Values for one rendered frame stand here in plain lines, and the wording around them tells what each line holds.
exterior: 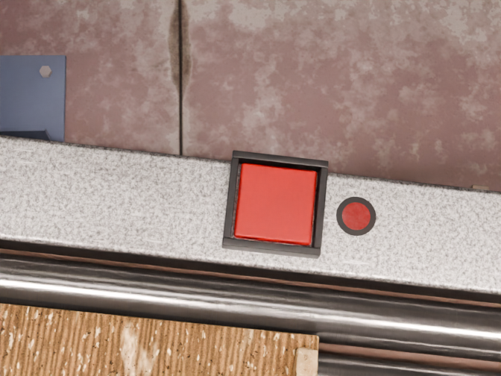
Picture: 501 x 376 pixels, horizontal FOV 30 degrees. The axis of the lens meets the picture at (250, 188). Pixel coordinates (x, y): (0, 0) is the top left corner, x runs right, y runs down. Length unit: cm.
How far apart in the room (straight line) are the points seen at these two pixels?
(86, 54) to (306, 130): 43
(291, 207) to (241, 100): 102
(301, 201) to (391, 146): 102
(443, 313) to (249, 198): 17
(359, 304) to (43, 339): 24
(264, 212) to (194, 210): 6
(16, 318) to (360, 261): 26
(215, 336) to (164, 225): 10
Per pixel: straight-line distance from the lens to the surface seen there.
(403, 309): 74
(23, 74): 177
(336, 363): 72
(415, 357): 78
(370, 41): 181
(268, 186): 73
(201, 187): 74
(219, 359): 70
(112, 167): 75
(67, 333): 71
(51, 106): 174
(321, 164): 73
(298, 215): 72
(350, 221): 74
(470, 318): 75
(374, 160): 173
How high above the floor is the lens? 163
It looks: 75 degrees down
